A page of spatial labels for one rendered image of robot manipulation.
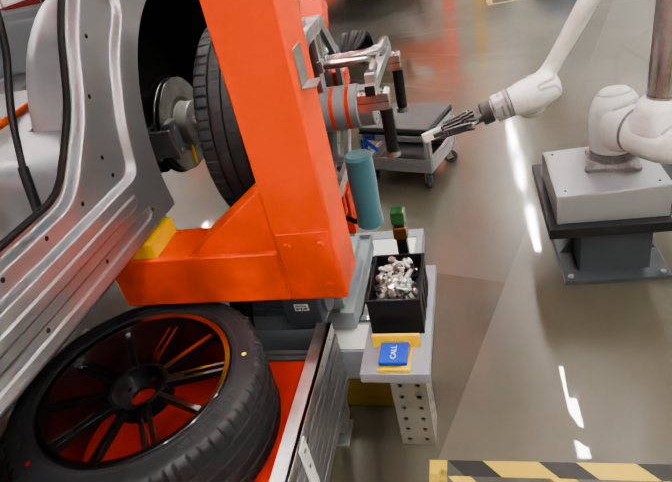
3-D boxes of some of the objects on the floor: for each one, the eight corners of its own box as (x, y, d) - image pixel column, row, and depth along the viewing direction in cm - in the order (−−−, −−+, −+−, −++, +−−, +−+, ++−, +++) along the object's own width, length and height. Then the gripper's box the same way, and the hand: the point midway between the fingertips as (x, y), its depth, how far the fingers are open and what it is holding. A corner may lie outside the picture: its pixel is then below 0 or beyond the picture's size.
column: (405, 416, 180) (385, 317, 158) (437, 417, 178) (421, 316, 156) (402, 443, 172) (381, 343, 150) (436, 444, 170) (419, 342, 148)
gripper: (486, 92, 185) (418, 121, 192) (491, 107, 174) (419, 137, 182) (493, 112, 188) (426, 139, 196) (499, 127, 177) (428, 156, 185)
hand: (433, 134), depth 188 cm, fingers closed
